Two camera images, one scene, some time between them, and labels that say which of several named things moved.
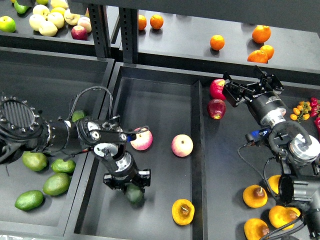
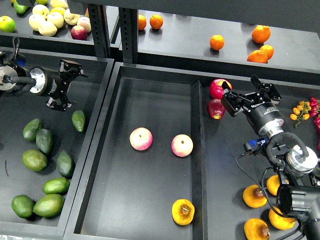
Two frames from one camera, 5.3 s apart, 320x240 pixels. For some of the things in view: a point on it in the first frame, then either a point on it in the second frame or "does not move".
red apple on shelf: (79, 32) does not move
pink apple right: (182, 145) does not move
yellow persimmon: (182, 211) does not move
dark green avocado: (134, 195) -> (66, 165)
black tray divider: (199, 211) does not move
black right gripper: (268, 108) -> (264, 117)
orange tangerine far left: (142, 22) does not move
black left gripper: (124, 167) -> (48, 83)
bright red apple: (216, 87) does not move
